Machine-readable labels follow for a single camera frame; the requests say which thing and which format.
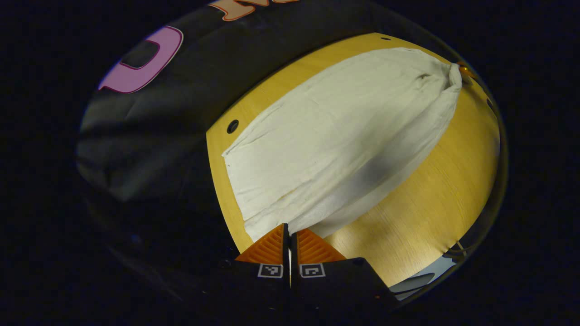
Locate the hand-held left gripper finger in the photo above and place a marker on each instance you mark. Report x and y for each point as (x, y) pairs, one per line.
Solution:
(295, 258)
(284, 253)

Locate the cream white jeans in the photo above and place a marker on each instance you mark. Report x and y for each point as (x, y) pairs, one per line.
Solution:
(335, 136)

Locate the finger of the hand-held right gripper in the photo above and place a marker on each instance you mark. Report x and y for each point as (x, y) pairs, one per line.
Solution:
(466, 71)

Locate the black backdrop cloth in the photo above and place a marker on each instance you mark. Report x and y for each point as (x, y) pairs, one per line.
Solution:
(204, 77)

